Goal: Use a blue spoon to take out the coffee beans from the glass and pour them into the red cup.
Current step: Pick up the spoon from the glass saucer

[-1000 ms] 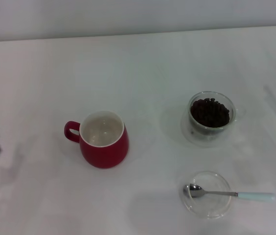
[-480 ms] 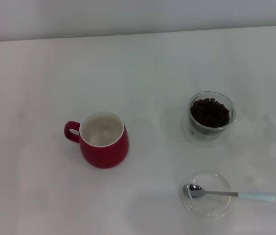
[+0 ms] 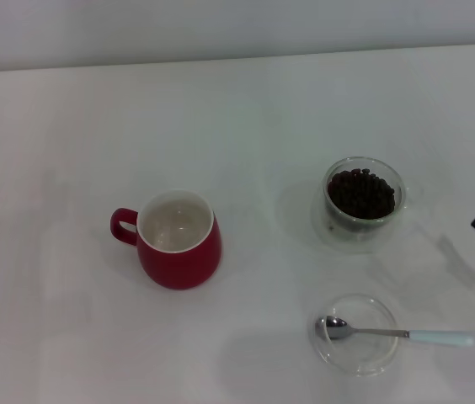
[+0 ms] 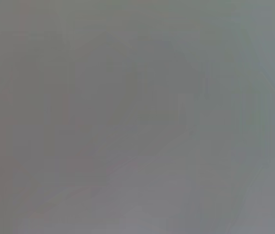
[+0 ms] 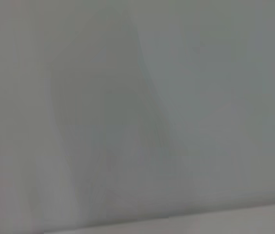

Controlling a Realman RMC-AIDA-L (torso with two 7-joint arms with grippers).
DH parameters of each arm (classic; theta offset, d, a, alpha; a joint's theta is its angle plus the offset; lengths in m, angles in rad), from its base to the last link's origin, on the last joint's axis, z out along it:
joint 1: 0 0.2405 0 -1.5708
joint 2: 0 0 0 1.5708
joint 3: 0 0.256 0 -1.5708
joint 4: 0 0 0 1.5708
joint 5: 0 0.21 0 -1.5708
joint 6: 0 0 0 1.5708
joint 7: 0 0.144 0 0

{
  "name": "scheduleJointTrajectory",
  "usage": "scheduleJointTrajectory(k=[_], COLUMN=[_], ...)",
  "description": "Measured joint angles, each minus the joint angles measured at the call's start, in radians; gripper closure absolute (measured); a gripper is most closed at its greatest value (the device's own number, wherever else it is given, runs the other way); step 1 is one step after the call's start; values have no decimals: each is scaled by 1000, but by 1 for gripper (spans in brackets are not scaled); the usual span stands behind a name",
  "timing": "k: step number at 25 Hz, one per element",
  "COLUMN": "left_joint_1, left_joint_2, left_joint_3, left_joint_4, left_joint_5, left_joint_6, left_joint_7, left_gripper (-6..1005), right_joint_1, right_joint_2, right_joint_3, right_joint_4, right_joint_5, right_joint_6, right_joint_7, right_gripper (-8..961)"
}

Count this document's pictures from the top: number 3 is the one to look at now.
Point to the red ceramic mug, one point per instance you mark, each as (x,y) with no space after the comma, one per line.
(183,265)

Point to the clear glass cup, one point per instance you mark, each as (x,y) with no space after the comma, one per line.
(399,185)

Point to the pile of coffee beans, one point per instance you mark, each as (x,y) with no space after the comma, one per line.
(361,193)

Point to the clear glass saucer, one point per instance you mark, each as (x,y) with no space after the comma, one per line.
(319,229)

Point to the small clear glass dish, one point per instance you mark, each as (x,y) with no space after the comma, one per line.
(359,357)

